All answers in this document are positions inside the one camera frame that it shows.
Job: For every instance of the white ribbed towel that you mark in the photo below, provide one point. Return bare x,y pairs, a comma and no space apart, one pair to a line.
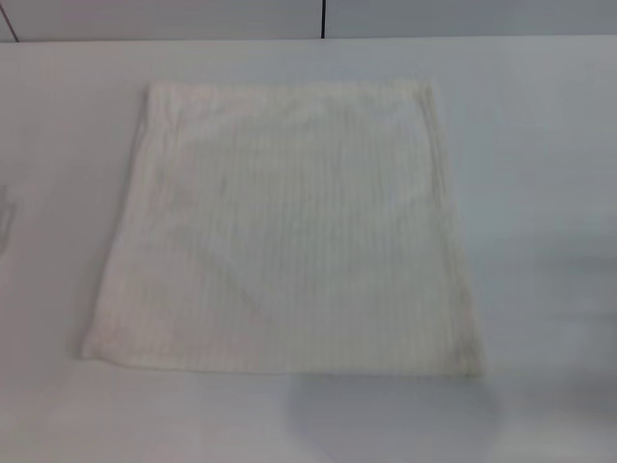
299,231

